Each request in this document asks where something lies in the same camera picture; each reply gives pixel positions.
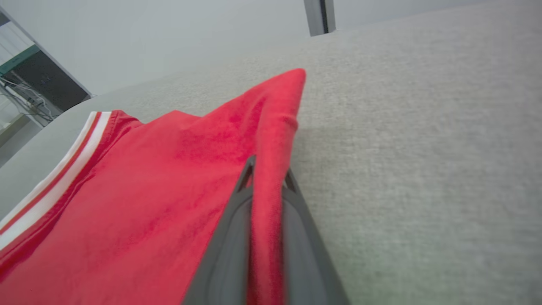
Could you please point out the grey partition end post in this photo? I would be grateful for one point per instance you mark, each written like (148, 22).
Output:
(63, 69)

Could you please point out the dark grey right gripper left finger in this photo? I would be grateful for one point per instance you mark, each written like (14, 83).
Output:
(224, 262)

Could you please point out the red basketball jersey with numbers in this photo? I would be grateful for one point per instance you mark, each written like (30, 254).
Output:
(148, 190)

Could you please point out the grey partition joint post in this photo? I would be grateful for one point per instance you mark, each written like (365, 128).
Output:
(313, 17)

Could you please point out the black computer tower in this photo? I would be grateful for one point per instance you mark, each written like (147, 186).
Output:
(46, 84)

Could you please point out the desk with green top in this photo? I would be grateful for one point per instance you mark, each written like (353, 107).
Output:
(19, 61)

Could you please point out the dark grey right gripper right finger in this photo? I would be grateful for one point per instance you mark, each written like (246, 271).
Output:
(305, 262)

